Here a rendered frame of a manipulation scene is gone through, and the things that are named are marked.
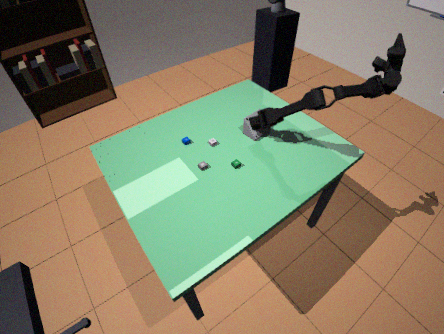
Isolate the green block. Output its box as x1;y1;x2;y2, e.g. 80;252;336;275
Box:
231;159;241;169

